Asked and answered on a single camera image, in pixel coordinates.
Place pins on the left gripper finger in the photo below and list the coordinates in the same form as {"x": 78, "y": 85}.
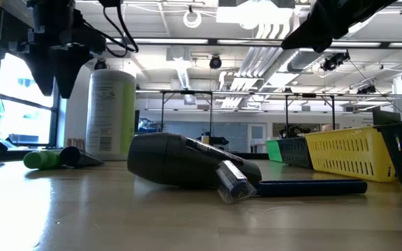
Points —
{"x": 68, "y": 69}
{"x": 42, "y": 69}

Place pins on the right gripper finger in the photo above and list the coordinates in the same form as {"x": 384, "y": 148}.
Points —
{"x": 312, "y": 35}

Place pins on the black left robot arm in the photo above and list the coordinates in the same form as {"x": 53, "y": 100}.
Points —
{"x": 52, "y": 14}

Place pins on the black ceiling dome device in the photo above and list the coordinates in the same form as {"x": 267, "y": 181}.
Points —
{"x": 100, "y": 65}
{"x": 215, "y": 62}

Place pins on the large glass window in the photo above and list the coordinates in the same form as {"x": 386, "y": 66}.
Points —
{"x": 23, "y": 122}

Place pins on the white green wipes canister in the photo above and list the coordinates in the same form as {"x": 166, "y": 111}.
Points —
{"x": 110, "y": 115}

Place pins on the small brown box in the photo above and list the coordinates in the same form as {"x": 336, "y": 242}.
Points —
{"x": 75, "y": 143}

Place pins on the ceiling light strip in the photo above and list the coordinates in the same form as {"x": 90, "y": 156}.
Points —
{"x": 169, "y": 41}

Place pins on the dark monitor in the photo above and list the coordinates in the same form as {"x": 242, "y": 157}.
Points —
{"x": 386, "y": 118}

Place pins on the small black plastic basket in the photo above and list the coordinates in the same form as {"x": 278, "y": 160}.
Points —
{"x": 295, "y": 151}

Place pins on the green plastic basket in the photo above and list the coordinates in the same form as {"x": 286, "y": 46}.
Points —
{"x": 272, "y": 150}

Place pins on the yellow plastic basket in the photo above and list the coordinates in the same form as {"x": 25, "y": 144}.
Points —
{"x": 347, "y": 153}

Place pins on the left wrist camera housing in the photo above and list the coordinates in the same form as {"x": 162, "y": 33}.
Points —
{"x": 86, "y": 40}

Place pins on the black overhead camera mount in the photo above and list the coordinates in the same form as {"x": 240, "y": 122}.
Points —
{"x": 335, "y": 61}

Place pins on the black background frame rig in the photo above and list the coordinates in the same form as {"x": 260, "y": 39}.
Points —
{"x": 186, "y": 92}
{"x": 309, "y": 95}

